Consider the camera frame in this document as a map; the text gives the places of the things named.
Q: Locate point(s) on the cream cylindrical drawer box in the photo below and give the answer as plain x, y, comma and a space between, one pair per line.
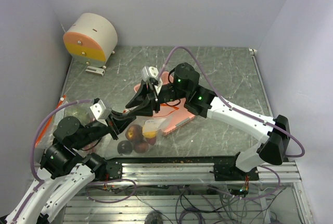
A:
91, 40

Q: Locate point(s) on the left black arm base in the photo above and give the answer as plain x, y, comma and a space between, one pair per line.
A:
109, 170

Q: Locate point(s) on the magenta dragon fruit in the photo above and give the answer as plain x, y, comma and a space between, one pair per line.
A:
151, 141

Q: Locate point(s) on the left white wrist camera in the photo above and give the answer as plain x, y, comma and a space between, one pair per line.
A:
100, 111

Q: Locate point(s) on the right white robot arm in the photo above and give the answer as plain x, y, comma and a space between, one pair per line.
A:
271, 133

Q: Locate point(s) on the white corner clip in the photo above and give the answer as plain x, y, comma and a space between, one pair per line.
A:
252, 50

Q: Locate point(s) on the clear bag orange zipper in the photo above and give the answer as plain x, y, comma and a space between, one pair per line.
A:
45, 136

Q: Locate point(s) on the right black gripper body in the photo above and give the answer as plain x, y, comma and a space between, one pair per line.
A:
168, 93

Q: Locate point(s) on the pink plastic basket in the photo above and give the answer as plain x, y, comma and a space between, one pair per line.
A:
175, 115

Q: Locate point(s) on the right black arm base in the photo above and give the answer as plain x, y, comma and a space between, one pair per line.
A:
224, 169

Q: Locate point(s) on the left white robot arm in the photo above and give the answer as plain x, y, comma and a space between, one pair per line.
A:
63, 171

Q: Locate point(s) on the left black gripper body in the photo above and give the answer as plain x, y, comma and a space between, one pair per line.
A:
111, 124

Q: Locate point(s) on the small dark red plum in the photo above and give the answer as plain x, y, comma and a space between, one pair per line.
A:
141, 147

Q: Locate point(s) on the small white metal bracket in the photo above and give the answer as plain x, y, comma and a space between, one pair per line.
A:
95, 71

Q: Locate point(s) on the aluminium mounting rail frame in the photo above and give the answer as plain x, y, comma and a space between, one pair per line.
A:
182, 190

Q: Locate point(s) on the orange fruit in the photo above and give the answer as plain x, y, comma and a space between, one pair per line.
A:
149, 133

